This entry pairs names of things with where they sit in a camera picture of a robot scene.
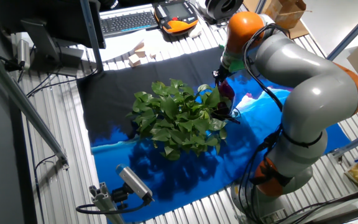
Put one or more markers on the black computer keyboard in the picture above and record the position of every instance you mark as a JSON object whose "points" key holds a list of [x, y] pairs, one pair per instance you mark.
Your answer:
{"points": [[126, 21]]}

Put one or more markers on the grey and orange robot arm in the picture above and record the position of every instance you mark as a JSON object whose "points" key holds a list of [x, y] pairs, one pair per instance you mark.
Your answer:
{"points": [[315, 90]]}

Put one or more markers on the orange and grey teach pendant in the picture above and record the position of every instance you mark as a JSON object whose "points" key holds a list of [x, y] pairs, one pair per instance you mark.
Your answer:
{"points": [[176, 15]]}

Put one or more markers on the person in dark clothing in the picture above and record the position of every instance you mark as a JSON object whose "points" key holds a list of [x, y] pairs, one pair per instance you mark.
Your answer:
{"points": [[110, 3]]}

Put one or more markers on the grey monitor stand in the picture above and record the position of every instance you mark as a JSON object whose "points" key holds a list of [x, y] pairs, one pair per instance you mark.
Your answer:
{"points": [[42, 43]]}

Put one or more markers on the small pale wooden block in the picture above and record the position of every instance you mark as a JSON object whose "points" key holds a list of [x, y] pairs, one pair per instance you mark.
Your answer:
{"points": [[153, 55]]}

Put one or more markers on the small silver camera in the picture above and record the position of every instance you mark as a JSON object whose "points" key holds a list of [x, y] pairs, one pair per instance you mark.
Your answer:
{"points": [[23, 53]]}

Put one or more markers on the black round fan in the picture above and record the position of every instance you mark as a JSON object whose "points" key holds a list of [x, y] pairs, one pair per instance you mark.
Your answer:
{"points": [[224, 7]]}

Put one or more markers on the white crumpled cloth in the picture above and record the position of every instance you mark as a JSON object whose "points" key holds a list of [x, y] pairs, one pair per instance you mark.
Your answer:
{"points": [[195, 31]]}

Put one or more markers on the blue and black printed cloth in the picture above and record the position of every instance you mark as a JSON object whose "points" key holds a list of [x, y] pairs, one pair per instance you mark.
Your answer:
{"points": [[166, 180]]}

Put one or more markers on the short aluminium profile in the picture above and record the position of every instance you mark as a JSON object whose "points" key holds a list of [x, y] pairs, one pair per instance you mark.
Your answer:
{"points": [[104, 202]]}

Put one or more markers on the black camera ball mount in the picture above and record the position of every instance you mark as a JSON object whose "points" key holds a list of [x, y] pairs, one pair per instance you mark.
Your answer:
{"points": [[120, 195]]}

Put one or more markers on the silver camera with blue end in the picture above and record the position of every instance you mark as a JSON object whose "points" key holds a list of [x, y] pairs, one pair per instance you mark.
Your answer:
{"points": [[134, 182]]}

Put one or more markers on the aluminium frame post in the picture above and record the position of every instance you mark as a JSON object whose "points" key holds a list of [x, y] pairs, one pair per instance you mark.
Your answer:
{"points": [[260, 6], [356, 142], [91, 34], [353, 31]]}

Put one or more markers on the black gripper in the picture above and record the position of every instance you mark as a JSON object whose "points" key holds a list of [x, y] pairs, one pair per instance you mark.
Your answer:
{"points": [[221, 74]]}

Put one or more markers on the flat brown cardboard sheet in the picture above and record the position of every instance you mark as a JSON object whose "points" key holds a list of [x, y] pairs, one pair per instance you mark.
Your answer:
{"points": [[300, 31]]}

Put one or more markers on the black computer monitor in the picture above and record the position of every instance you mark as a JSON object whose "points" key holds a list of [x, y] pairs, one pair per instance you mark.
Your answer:
{"points": [[57, 18]]}

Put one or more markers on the green leafy potted plant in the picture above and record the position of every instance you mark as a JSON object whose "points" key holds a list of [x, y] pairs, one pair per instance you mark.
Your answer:
{"points": [[179, 118]]}

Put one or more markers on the dark red watering can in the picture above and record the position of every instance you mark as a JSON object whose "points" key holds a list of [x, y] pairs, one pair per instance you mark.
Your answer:
{"points": [[227, 96]]}

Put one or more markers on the long aluminium frame rail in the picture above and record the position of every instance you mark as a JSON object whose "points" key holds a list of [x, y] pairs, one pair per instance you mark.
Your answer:
{"points": [[23, 102]]}

